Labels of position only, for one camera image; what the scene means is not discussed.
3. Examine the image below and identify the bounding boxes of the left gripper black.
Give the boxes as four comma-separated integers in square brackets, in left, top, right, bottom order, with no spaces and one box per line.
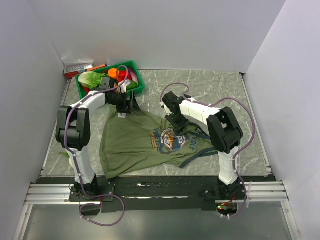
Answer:
[108,90,141,114]

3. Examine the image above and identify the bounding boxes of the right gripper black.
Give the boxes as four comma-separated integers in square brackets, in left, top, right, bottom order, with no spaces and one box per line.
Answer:
[165,112,189,134]

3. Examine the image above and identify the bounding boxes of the olive green tank top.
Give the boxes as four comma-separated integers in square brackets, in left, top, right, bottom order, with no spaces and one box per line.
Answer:
[99,107,218,179]

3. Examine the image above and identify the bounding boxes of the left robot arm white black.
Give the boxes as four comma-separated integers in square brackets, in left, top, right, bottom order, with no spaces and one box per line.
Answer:
[55,77,140,201]

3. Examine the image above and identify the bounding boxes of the green plastic tray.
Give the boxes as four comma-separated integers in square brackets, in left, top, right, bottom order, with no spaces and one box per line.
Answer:
[75,60,146,101]

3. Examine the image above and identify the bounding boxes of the green toy pepper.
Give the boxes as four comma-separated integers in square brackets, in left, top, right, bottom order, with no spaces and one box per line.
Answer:
[125,79,139,91]

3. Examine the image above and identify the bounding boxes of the purple toy eggplant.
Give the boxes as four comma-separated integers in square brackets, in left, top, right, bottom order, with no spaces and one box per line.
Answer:
[130,71,139,85]

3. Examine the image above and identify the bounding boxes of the red toy pepper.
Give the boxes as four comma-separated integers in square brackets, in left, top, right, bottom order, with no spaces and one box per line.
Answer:
[117,70,132,82]

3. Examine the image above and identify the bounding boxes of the orange toy fruit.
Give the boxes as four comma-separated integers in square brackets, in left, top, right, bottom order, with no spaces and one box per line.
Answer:
[107,68,120,79]

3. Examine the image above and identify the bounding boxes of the toy lettuce head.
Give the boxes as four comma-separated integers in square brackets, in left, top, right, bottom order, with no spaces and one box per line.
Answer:
[78,71,106,90]

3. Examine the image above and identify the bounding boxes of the red white carton box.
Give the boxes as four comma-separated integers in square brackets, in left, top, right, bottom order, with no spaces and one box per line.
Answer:
[63,60,94,79]

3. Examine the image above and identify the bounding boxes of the white toy radish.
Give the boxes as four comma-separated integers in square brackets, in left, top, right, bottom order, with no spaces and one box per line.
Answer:
[59,152,74,168]

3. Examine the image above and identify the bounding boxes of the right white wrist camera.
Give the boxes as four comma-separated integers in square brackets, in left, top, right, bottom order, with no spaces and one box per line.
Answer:
[160,101,172,115]

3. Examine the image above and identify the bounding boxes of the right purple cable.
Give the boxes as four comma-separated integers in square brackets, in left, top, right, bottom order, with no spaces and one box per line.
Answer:
[159,82,256,220]

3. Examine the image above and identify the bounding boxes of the purple cable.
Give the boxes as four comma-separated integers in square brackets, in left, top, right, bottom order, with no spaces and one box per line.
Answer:
[64,64,129,227]
[159,82,256,220]

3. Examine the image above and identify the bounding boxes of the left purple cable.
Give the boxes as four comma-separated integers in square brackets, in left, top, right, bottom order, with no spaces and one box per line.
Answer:
[64,64,129,227]

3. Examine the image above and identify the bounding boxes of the aluminium rail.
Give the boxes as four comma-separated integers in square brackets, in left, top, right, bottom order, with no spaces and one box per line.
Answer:
[24,181,289,205]

